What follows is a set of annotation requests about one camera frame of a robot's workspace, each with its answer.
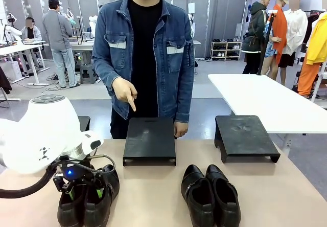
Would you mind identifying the mannequin in dark hooded jacket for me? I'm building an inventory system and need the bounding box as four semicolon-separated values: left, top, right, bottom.
241;0;272;75

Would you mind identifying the person's right hand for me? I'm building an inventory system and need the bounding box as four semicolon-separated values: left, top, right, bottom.
112;77;139;112

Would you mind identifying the black hanging garment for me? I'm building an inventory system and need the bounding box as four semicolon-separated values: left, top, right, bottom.
0;65;13;95

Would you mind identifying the white folding table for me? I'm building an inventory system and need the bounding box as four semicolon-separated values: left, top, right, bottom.
207;73;327;135

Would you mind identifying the yellow hoodie orange trousers outfit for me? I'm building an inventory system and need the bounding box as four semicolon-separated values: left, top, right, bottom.
297;11;327;99

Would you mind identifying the black leather loafer shoe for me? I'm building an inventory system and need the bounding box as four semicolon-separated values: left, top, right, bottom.
57;170;89;227
83;164;121;227

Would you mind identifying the wooden shoe rack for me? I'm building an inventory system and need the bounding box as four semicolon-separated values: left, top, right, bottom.
210;39;242;62

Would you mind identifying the black tripod pole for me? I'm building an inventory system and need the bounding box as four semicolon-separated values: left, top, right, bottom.
256;10;278;76

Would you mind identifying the person's left hand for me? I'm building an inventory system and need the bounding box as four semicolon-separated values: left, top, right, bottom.
174;121;190;139

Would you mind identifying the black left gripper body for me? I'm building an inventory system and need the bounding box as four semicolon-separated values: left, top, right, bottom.
53;160;106;193

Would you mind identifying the person's left forearm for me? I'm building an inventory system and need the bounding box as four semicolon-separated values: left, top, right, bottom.
174;76;194;123

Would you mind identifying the seated person in background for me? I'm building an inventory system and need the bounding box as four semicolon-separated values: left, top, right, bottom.
20;17;43;47

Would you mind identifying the mannequin with orange garment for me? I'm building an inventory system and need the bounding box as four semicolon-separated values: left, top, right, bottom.
260;0;289;86

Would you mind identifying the thick black cable hose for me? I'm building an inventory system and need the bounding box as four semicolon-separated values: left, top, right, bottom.
0;164;58;199

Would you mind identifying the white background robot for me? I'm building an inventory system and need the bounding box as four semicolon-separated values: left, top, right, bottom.
0;13;24;46
87;14;97;40

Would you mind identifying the man in grey jacket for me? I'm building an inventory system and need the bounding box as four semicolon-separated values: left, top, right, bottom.
41;0;81;89

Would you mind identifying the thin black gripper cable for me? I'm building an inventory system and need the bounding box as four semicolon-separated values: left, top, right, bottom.
85;154;116;175

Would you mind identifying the black shoe stand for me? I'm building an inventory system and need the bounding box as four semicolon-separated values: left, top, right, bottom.
214;115;281;164
77;116;91;133
122;117;177;167

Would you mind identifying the white background desk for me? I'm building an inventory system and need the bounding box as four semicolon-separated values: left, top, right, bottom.
0;43;50;86

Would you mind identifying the person in denim jacket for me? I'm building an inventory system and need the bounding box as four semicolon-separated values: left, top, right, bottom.
91;0;195;140

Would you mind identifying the person's right forearm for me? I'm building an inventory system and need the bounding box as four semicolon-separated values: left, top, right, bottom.
92;53;121;96

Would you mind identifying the grey plastic stool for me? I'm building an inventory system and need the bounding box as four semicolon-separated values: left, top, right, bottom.
80;63;97;85

